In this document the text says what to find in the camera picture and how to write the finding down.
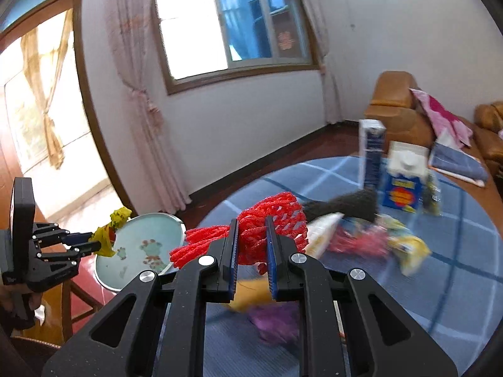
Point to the window with brown frame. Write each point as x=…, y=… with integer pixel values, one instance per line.
x=196, y=35

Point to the blue carton with white cap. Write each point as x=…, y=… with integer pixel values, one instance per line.
x=404, y=188

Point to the red foam fruit net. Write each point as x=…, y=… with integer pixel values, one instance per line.
x=255, y=218

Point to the tall blue white milk carton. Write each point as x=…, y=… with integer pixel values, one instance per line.
x=371, y=153

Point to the brown leather armchair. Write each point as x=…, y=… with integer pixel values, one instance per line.
x=393, y=114

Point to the pink floral cloth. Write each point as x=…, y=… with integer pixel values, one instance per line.
x=440, y=116

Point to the orange yellow wrapper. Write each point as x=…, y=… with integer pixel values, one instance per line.
x=247, y=294

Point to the light blue cartoon print bin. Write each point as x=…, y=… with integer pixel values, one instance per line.
x=157, y=235

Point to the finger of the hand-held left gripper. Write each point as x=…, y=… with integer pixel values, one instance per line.
x=78, y=238
x=88, y=248

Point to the pink wrapper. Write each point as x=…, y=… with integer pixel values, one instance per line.
x=357, y=241

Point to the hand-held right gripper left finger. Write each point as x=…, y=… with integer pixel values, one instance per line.
x=232, y=261

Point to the dark printed packet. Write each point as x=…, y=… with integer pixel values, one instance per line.
x=432, y=196

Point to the white jelly packet mango print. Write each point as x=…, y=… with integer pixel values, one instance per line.
x=324, y=233

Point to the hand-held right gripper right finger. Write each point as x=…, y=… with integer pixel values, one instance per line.
x=272, y=261

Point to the dark wooden door frame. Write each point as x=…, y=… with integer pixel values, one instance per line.
x=84, y=98

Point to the wooden stool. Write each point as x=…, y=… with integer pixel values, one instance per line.
x=68, y=306

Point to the yellow curtain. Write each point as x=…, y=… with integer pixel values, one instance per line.
x=43, y=86

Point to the pink curtain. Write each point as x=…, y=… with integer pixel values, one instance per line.
x=137, y=86
x=320, y=47

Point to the yellow white wrapper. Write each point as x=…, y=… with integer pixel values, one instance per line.
x=408, y=249

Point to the brown leather sofa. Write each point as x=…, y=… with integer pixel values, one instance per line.
x=489, y=125

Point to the blue folded towel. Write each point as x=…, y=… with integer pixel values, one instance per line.
x=458, y=163

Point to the purple crumpled wrapper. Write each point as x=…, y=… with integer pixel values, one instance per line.
x=275, y=324

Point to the blue checked tablecloth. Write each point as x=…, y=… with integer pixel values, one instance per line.
x=452, y=267

